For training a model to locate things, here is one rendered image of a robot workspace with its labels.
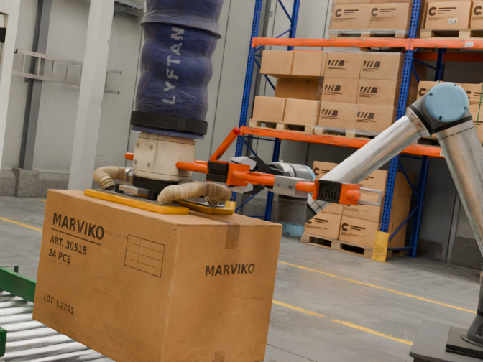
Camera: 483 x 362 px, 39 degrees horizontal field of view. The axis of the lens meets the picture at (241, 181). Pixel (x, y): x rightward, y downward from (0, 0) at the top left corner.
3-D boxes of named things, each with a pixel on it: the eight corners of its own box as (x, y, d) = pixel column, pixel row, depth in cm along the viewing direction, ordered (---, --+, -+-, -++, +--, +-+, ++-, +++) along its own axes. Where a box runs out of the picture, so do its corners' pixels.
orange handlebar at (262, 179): (98, 156, 218) (99, 145, 218) (166, 163, 242) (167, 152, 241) (351, 202, 160) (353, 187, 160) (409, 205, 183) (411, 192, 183)
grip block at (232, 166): (203, 180, 187) (205, 159, 187) (226, 182, 195) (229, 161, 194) (226, 184, 182) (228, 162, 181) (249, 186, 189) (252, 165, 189)
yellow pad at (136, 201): (83, 195, 204) (85, 178, 204) (109, 196, 212) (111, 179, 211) (162, 215, 182) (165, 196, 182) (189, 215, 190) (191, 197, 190)
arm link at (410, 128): (440, 82, 224) (273, 207, 232) (445, 78, 211) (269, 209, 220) (462, 111, 223) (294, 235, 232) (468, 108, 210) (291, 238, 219)
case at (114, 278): (31, 318, 210) (47, 189, 208) (134, 307, 240) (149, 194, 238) (158, 383, 170) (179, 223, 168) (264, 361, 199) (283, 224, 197)
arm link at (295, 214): (305, 235, 219) (309, 196, 218) (302, 239, 207) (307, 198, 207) (275, 231, 220) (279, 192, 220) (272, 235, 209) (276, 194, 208)
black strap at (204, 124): (113, 122, 202) (115, 108, 201) (169, 130, 220) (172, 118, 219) (167, 129, 187) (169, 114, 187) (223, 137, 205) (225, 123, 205)
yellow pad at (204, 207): (131, 197, 219) (134, 181, 218) (154, 197, 226) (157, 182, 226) (210, 215, 197) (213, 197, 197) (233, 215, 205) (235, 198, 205)
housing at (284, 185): (271, 192, 174) (273, 174, 174) (287, 193, 179) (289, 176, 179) (293, 197, 170) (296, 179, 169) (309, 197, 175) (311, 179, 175)
